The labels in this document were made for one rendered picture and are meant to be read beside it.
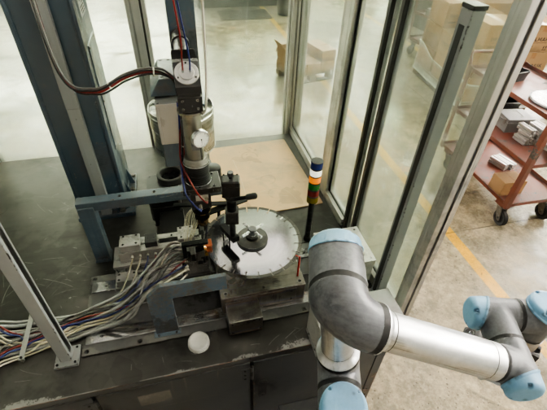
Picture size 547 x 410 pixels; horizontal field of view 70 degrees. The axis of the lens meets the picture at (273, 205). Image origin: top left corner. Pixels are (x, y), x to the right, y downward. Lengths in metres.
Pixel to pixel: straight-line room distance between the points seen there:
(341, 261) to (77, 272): 1.18
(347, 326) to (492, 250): 2.46
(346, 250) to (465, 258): 2.22
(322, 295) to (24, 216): 1.57
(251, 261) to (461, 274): 1.81
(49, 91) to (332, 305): 1.26
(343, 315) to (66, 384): 0.97
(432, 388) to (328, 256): 1.61
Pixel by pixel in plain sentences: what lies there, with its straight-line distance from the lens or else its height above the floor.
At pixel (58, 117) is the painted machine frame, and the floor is 1.23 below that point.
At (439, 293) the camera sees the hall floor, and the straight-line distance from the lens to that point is 2.68.
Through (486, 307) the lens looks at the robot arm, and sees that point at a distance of 1.00.
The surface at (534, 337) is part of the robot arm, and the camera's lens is 1.09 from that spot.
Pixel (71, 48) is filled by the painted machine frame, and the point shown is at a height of 1.48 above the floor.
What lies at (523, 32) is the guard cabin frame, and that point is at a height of 1.74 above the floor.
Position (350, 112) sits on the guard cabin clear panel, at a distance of 1.61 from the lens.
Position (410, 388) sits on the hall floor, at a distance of 2.27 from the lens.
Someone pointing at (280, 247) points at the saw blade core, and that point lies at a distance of 1.37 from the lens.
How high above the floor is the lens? 1.95
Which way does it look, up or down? 41 degrees down
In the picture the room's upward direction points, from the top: 3 degrees clockwise
